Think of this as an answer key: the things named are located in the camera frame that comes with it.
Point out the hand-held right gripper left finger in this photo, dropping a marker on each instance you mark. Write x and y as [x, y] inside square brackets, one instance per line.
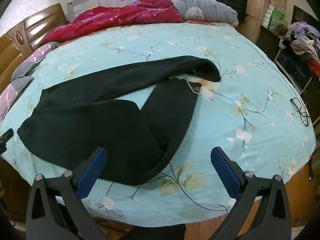
[93, 170]

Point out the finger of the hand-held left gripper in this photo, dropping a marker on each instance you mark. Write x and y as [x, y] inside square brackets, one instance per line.
[5, 138]

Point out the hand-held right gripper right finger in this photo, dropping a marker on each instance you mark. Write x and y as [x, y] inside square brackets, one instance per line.
[222, 172]

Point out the black pants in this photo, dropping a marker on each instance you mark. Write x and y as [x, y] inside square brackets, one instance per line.
[100, 120]

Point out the brown wooden headboard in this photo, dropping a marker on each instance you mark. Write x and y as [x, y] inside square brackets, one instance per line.
[15, 45]

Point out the black-framed eyeglasses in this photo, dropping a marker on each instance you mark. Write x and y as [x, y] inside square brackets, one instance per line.
[296, 105]

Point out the light blue floral bedsheet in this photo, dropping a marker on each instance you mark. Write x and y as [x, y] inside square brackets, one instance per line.
[250, 67]

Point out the dark low cabinet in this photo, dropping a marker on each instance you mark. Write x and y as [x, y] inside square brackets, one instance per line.
[292, 67]

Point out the pile of clothes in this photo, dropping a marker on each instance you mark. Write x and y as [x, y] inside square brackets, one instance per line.
[305, 42]

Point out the red patterned quilt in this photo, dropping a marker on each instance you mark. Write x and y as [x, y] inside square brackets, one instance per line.
[125, 15]

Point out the stack of white and green boxes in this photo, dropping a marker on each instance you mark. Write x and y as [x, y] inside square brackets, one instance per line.
[275, 15]

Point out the wooden wardrobe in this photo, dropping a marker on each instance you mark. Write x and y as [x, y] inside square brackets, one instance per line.
[257, 5]

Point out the dark screen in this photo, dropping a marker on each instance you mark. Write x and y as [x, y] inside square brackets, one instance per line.
[306, 15]

